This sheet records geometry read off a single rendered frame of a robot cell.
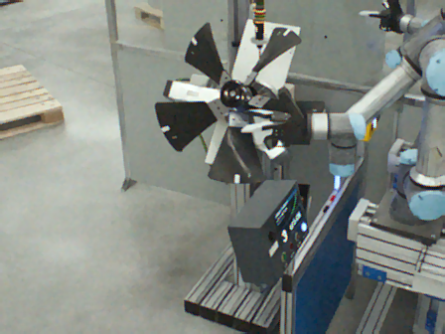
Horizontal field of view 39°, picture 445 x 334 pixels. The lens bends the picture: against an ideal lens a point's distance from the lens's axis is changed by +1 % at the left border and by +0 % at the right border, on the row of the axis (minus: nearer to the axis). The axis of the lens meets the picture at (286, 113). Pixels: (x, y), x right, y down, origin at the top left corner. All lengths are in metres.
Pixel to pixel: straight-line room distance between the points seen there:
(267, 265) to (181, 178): 2.22
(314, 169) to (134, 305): 1.16
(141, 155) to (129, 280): 0.89
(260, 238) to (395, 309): 1.41
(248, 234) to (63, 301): 1.87
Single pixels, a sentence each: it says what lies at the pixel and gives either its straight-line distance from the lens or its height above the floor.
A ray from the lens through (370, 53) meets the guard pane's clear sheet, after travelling 3.04.
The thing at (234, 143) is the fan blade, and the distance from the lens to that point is 2.46.
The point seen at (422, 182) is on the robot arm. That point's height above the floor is 1.28.
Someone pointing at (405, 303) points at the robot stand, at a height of 0.21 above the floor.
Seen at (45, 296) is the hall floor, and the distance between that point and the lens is 3.49.
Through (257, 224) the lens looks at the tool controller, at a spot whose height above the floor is 1.25.
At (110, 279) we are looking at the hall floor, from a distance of 3.49.
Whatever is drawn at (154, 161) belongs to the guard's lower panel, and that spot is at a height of 0.24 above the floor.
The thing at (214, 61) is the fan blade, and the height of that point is 1.30.
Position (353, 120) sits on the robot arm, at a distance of 1.75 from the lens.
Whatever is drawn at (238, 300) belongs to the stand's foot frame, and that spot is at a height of 0.08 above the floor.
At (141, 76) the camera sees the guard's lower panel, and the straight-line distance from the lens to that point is 3.71.
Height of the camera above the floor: 2.27
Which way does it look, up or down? 27 degrees down
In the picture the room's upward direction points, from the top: 1 degrees clockwise
